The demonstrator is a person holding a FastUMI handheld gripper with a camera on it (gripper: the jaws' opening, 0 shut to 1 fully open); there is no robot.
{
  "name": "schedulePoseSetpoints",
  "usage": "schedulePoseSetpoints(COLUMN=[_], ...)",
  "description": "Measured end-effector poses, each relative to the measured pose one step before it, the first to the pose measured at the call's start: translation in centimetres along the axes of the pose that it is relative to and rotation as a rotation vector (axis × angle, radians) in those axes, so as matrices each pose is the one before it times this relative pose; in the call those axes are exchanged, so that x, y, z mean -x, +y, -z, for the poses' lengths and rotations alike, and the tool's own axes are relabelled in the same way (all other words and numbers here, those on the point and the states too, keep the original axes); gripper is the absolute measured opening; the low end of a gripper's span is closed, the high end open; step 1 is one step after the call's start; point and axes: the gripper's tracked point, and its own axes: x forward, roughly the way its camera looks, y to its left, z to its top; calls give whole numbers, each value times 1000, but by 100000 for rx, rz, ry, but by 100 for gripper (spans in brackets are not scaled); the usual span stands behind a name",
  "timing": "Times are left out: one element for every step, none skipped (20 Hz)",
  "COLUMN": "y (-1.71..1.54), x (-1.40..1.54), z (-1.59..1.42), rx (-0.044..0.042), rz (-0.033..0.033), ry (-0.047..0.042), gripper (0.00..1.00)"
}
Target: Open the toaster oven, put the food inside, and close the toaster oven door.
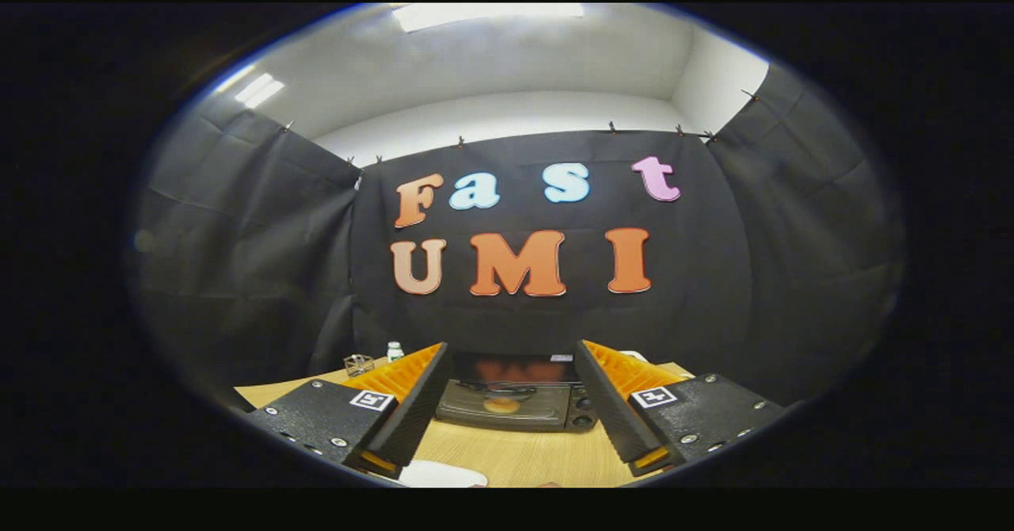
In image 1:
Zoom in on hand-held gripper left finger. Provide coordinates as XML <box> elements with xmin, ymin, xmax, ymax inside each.
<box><xmin>242</xmin><ymin>342</ymin><xmax>452</xmax><ymax>480</ymax></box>

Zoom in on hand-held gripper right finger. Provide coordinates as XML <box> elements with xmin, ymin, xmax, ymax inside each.
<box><xmin>574</xmin><ymin>339</ymin><xmax>787</xmax><ymax>476</ymax></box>

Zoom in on black toaster oven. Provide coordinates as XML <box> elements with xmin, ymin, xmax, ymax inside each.
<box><xmin>434</xmin><ymin>353</ymin><xmax>600</xmax><ymax>434</ymax></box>

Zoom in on white plate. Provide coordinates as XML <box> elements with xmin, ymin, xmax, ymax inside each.
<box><xmin>398</xmin><ymin>460</ymin><xmax>490</xmax><ymax>488</ymax></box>

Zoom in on black backdrop cloth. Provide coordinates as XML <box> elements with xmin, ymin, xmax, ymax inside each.
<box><xmin>127</xmin><ymin>59</ymin><xmax>908</xmax><ymax>429</ymax></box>

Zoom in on small ceiling light panel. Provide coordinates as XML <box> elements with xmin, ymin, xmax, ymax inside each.
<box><xmin>234</xmin><ymin>73</ymin><xmax>286</xmax><ymax>109</ymax></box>

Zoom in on large ceiling light panel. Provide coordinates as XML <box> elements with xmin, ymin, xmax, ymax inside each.
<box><xmin>392</xmin><ymin>4</ymin><xmax>585</xmax><ymax>34</ymax></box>

